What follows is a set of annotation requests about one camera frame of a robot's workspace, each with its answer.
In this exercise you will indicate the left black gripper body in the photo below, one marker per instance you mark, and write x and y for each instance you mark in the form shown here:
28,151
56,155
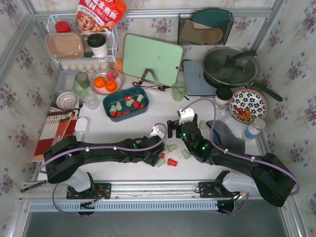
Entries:
159,151

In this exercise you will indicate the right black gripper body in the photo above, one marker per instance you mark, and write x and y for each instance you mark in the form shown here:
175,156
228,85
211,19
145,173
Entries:
178,128

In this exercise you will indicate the green capsule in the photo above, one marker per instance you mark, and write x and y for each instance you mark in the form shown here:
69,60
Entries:
186,154
160,162
118,106
202,124

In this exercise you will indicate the teal storage basket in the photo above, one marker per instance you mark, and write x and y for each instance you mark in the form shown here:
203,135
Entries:
130,100

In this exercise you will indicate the clear plastic cup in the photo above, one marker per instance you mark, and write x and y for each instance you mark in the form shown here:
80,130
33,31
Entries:
91,100

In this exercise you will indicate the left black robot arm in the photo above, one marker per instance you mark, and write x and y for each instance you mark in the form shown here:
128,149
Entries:
63,160

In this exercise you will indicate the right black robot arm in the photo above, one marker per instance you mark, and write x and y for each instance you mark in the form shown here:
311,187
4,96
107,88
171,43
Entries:
271,176

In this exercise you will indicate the green capsule bottom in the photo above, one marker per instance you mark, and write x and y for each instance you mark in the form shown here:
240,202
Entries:
160,162

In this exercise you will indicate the white bottle silver cap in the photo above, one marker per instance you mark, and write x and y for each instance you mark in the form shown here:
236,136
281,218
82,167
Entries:
253,129

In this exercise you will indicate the black lid jar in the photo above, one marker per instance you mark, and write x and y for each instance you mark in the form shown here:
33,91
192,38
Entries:
222,96

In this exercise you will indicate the blue floral plate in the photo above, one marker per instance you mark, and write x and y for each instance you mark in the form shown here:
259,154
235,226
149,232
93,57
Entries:
246,105

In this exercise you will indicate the green glass cup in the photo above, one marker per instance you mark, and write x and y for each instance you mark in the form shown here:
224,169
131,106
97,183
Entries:
178,90

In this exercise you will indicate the black frying pan with lid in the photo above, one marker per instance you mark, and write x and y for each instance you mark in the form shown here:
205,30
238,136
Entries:
232,68

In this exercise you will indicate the fruit bowl plate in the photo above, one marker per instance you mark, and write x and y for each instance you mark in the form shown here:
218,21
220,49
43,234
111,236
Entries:
106,82

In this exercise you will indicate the mint green cutting board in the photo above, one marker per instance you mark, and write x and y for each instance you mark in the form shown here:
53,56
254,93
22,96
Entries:
141,53

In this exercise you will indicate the striped orange cloth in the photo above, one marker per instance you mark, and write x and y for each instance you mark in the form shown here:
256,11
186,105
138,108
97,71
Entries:
59,124

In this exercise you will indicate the green tinted glass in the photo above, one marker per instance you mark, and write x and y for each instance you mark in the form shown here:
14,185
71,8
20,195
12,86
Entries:
81,84

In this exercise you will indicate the small white colander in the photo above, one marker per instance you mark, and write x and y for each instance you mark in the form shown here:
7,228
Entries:
66,100

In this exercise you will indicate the egg tray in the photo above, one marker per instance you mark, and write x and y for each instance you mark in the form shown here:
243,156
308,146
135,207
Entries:
85,67

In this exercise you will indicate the black mesh organizer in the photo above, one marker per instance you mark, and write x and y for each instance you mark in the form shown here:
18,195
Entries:
209,26

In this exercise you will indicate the white cup black lid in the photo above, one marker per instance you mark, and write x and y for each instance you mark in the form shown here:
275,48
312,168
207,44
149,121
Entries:
97,42

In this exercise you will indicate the beige food container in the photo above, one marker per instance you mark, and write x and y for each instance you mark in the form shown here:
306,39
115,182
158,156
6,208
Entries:
65,46

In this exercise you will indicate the red snack bag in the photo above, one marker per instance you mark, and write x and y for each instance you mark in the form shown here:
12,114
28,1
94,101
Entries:
94,16

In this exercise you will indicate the red lid jar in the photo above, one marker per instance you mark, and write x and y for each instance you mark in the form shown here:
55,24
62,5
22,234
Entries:
62,27

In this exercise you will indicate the white wire rack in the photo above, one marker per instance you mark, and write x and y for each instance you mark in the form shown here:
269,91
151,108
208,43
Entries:
111,38

